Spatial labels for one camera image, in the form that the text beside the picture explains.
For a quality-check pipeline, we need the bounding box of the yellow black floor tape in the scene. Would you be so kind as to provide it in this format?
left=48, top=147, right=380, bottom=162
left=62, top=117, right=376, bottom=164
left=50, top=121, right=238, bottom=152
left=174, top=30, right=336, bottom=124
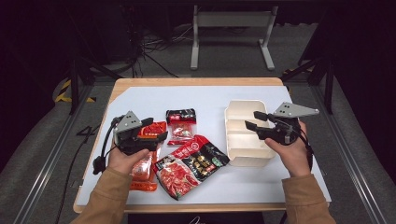
left=53, top=78, right=96, bottom=104

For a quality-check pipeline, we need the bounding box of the grey metal stand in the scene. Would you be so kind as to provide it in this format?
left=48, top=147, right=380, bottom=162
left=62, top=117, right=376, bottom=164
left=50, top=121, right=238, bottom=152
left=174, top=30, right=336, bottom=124
left=190, top=4, right=279, bottom=72

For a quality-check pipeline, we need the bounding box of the bundle of floor cables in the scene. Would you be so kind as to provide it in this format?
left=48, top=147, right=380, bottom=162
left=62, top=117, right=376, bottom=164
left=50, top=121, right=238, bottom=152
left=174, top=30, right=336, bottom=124
left=123, top=21, right=194, bottom=79

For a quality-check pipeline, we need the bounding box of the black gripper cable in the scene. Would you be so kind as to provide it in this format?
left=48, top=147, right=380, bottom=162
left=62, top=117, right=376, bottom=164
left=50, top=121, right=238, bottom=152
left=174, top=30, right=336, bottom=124
left=92, top=115, right=126, bottom=176
left=298, top=129, right=315, bottom=173

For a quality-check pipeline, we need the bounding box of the orange seasoning packet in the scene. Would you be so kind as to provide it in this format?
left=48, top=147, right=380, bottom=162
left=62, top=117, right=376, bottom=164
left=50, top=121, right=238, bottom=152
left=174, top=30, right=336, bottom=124
left=129, top=120, right=168, bottom=192

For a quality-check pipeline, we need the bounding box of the black stand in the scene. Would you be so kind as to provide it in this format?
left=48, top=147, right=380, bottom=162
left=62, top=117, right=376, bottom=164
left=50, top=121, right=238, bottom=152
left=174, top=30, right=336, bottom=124
left=281, top=55, right=336, bottom=115
left=66, top=55, right=123, bottom=116

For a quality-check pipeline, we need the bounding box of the large red black packet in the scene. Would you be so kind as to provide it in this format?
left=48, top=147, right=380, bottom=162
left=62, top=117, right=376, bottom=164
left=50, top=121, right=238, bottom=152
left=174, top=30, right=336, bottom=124
left=154, top=133, right=231, bottom=201

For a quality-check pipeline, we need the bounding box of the person's right hand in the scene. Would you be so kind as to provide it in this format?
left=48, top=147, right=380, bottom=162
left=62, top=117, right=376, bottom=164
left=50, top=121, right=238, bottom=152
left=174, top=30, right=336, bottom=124
left=263, top=120, right=313, bottom=178

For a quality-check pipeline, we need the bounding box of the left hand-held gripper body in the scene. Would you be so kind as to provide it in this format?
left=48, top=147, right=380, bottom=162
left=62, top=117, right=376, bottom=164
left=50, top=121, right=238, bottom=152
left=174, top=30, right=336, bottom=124
left=112, top=110, right=159, bottom=156

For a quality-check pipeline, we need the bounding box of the white divided container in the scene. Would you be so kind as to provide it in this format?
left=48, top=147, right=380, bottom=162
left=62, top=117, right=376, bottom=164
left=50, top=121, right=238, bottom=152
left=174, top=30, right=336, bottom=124
left=223, top=99, right=277, bottom=168

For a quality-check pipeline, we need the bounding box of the small red black packet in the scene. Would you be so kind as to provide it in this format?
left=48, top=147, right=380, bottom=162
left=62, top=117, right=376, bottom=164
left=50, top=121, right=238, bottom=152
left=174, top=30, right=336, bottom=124
left=164, top=107, right=198, bottom=147

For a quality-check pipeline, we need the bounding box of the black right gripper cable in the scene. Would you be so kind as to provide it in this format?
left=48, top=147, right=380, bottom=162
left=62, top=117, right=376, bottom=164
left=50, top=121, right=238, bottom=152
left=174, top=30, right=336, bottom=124
left=298, top=129, right=315, bottom=173

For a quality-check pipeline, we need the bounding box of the person's left hand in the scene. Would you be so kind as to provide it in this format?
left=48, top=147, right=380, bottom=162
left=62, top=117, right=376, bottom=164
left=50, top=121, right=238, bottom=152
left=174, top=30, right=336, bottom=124
left=106, top=145, right=151, bottom=175

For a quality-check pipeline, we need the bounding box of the white table mat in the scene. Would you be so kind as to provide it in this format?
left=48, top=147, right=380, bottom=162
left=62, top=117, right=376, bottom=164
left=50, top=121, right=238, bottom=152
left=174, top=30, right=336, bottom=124
left=76, top=85, right=332, bottom=206

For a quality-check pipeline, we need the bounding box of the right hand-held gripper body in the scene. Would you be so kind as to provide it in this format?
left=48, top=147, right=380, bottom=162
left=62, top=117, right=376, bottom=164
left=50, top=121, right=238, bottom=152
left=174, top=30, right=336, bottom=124
left=257, top=101, right=320, bottom=147

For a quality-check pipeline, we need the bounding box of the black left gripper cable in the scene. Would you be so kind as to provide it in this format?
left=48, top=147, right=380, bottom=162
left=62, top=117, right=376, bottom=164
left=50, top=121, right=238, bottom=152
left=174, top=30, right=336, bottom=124
left=92, top=115, right=126, bottom=176

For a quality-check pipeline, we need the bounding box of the aluminium rail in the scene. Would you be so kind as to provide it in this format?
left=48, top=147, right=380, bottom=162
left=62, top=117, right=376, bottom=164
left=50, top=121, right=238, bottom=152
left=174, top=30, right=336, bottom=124
left=310, top=85, right=389, bottom=224
left=13, top=85, right=95, bottom=224

